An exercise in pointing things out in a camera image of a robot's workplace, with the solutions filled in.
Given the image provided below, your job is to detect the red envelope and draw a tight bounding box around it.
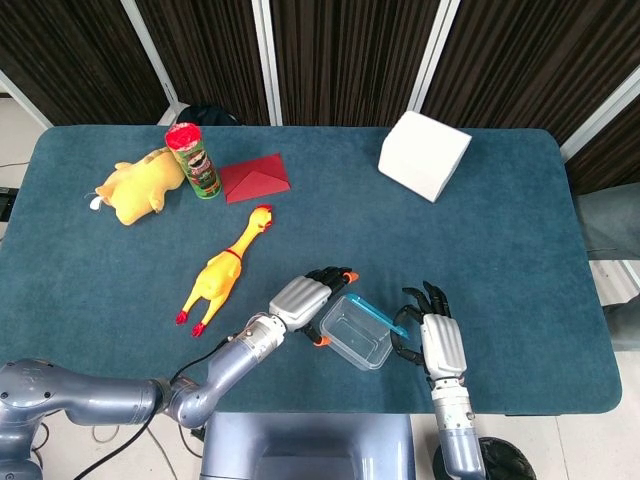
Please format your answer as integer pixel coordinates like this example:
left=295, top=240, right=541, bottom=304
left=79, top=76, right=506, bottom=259
left=219, top=153, right=292, bottom=205

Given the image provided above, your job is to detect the white partition post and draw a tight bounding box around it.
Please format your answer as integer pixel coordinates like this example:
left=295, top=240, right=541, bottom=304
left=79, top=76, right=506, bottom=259
left=559, top=64, right=640, bottom=161
left=0, top=69, right=54, bottom=129
left=251, top=0, right=284, bottom=126
left=409, top=0, right=461, bottom=114
left=119, top=0, right=186, bottom=126

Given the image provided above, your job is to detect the white rounded box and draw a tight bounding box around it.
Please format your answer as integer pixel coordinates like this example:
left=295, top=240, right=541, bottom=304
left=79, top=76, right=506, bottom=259
left=378, top=110, right=473, bottom=204

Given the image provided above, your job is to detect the black round bin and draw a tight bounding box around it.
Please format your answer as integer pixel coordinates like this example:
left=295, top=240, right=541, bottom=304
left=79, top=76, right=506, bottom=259
left=433, top=435, right=537, bottom=480

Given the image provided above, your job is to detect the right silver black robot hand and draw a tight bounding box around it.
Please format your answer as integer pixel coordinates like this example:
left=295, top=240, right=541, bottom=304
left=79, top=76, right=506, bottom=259
left=390, top=280, right=469, bottom=384

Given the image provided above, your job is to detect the yellow plush toy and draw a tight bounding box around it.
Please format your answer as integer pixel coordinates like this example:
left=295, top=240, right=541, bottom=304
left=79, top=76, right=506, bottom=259
left=88, top=147, right=185, bottom=227

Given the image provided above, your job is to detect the teal table cloth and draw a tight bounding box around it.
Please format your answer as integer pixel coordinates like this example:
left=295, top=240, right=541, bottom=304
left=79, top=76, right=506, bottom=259
left=0, top=124, right=624, bottom=417

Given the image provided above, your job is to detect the grey chair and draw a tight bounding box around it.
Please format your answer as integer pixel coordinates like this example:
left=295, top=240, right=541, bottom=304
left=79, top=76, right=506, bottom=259
left=574, top=182, right=640, bottom=354

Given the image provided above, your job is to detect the clear plastic container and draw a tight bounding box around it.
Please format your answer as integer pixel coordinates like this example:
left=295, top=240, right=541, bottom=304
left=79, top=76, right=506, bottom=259
left=318, top=294, right=395, bottom=372

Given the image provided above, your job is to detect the yellow rubber chicken toy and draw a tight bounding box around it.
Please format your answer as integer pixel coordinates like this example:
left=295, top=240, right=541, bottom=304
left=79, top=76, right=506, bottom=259
left=174, top=203, right=275, bottom=337

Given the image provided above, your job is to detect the green Pringles can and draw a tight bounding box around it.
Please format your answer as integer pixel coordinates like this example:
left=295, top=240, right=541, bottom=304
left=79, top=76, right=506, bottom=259
left=165, top=122, right=223, bottom=201

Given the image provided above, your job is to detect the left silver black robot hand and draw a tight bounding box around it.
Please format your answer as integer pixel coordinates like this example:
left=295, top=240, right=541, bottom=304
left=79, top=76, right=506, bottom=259
left=268, top=266, right=361, bottom=347

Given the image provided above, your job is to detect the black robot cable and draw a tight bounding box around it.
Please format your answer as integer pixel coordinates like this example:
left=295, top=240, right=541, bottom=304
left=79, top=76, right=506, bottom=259
left=74, top=335, right=241, bottom=480

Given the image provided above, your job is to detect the black bag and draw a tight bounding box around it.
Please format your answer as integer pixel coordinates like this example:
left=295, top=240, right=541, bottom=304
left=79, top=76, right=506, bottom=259
left=177, top=103, right=244, bottom=127

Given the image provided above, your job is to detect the grey robot torso base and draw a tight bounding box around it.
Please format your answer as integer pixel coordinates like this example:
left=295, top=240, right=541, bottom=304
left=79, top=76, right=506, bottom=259
left=199, top=412, right=416, bottom=480

